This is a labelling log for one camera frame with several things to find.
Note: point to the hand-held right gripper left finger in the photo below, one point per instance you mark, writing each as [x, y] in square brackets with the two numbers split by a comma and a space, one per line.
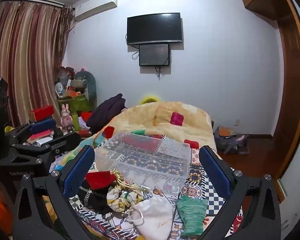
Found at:
[78, 171]

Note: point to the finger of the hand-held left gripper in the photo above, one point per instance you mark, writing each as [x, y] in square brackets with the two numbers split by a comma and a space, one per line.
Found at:
[43, 126]
[70, 138]

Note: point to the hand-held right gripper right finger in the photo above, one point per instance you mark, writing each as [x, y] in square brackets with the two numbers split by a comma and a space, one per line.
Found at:
[215, 171]

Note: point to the red velvet pouch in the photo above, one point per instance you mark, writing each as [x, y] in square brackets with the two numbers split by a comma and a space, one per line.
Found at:
[100, 180]

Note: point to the green knitted pouch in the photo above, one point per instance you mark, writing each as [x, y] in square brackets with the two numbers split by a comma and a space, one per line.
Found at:
[192, 215]

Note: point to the clear plastic storage box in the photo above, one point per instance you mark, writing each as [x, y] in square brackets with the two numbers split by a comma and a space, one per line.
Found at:
[150, 165]

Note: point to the red box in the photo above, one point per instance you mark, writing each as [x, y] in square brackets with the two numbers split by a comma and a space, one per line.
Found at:
[41, 113]

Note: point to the green bottle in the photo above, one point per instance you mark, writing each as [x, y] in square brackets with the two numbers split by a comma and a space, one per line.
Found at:
[76, 122]

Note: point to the patterned bed sheet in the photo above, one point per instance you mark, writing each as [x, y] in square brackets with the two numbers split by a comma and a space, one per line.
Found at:
[197, 177]

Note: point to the pink rabbit toy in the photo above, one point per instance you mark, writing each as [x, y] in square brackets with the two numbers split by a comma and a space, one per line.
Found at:
[66, 118]

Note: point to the grey backpack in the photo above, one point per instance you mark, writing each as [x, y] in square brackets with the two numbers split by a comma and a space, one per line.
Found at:
[228, 140]

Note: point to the green box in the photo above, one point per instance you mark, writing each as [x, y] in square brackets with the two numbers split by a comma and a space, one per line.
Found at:
[77, 105]

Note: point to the small white fan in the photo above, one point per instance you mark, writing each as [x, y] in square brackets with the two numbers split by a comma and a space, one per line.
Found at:
[59, 88]

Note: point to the dark purple clothing pile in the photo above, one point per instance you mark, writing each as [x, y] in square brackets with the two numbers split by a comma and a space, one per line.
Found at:
[107, 112]

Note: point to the grey-green cushion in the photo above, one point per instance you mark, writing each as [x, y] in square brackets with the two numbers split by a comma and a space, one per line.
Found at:
[91, 85]

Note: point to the striped brown curtain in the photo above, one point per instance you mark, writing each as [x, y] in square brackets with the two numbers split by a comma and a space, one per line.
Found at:
[27, 60]

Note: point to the yellow blanket with red patches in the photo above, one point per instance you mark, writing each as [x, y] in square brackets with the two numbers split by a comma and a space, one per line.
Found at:
[145, 120]

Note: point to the white door with stickers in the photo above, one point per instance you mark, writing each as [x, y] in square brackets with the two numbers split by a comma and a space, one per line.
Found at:
[293, 192]

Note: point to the orange cloth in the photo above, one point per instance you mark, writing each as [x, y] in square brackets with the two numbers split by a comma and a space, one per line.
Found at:
[0, 205]

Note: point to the yellow-green plush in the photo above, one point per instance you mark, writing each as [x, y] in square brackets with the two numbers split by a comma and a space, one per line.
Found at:
[150, 99]

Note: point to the white air conditioner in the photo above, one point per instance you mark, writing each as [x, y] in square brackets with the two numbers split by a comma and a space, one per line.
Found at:
[95, 6]

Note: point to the white wall socket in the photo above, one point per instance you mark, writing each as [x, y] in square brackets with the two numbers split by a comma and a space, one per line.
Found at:
[236, 122]

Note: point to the small black wall monitor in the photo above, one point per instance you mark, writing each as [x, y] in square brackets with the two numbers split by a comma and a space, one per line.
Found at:
[154, 55]

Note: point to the black wall television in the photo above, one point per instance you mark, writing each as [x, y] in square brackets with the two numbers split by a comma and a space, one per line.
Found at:
[154, 28]

